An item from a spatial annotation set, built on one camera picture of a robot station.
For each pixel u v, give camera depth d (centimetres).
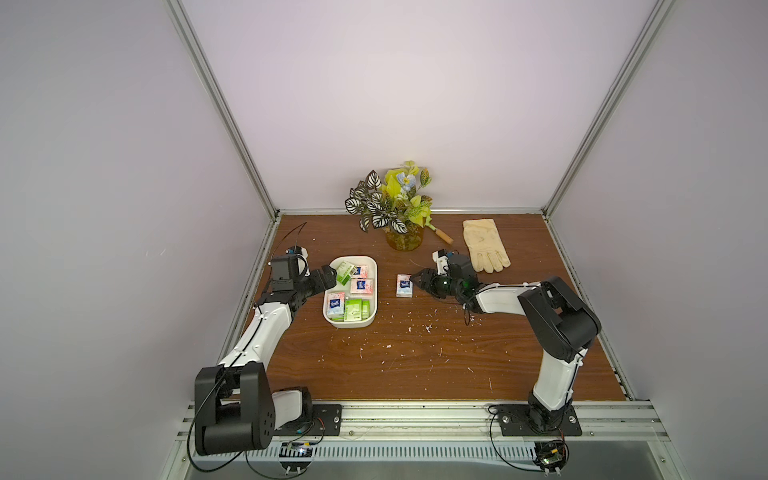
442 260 90
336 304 88
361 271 99
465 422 74
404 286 96
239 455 43
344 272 97
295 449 71
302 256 72
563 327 49
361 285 95
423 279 87
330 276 81
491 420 73
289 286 67
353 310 87
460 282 76
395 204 93
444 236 111
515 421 72
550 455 70
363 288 95
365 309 90
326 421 73
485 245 111
